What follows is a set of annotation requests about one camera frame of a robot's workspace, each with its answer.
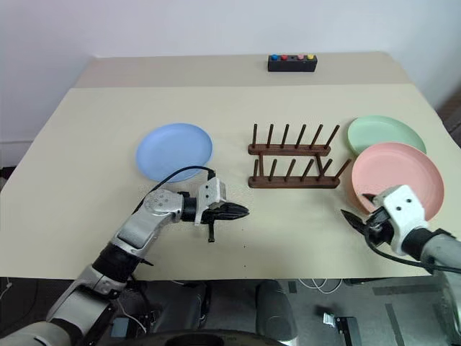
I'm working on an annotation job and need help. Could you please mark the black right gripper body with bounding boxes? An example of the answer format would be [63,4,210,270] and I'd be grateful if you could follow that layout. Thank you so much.
[364,208,398,249]

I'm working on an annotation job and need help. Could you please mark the pink round plate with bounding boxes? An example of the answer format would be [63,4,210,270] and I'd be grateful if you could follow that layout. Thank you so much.
[346,142,445,221]

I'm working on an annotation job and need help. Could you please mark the dark grey rounded shape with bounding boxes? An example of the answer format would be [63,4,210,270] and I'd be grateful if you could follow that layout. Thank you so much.
[254,279,299,342]

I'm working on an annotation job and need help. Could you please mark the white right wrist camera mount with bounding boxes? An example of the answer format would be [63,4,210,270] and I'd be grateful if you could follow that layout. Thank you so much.
[374,185,430,255]

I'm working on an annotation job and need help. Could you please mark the blue round plate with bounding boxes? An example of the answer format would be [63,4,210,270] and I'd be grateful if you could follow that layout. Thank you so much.
[135,123,214,183]

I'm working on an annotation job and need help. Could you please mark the small dark screen device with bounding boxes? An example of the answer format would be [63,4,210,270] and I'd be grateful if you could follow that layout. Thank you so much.
[109,317,131,339]

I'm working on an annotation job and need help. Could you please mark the white floor cable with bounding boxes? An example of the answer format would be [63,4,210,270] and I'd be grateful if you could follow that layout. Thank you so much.
[297,277,344,296]

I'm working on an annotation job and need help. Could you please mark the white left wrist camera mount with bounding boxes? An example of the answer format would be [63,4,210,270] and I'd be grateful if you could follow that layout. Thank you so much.
[194,177,228,226]

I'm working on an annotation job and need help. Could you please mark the black button box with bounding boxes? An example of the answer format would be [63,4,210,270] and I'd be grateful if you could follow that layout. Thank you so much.
[267,53,318,74]

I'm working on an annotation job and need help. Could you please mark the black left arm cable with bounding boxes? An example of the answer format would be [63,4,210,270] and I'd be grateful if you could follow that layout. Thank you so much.
[133,165,216,217]

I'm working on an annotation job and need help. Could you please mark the dark wooden dish rack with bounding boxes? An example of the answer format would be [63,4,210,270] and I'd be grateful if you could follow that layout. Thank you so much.
[247,123,352,190]

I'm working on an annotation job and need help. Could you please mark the green round plate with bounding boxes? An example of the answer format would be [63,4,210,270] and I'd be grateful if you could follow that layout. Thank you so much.
[346,115,429,157]

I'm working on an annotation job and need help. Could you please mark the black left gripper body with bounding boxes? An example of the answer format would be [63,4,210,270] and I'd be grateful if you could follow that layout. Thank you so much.
[202,203,231,244]

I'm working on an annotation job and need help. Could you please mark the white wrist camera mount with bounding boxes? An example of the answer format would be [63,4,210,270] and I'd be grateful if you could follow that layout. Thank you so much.
[374,185,430,255]
[194,177,228,226]

